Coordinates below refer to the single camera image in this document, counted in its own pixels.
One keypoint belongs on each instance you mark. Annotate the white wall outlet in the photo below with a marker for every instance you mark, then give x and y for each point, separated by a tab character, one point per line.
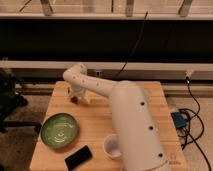
98	73

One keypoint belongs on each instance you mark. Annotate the clear plastic cup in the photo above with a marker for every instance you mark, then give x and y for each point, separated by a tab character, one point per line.
111	147

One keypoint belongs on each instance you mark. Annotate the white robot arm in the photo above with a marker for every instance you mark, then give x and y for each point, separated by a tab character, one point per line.
137	135

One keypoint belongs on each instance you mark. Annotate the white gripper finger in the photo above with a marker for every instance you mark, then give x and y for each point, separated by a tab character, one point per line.
86	98

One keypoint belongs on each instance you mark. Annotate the red pepper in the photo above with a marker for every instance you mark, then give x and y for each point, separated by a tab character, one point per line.
74	99

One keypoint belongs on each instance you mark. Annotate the black smartphone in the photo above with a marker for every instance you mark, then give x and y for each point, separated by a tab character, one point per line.
78	158

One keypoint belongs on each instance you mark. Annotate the green plate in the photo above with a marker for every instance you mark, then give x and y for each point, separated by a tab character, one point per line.
59	130

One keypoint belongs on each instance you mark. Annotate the blue electrical box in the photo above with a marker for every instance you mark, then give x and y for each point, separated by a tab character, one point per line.
178	120

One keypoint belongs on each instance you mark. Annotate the black chair base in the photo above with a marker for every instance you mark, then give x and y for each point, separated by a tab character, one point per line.
10	99

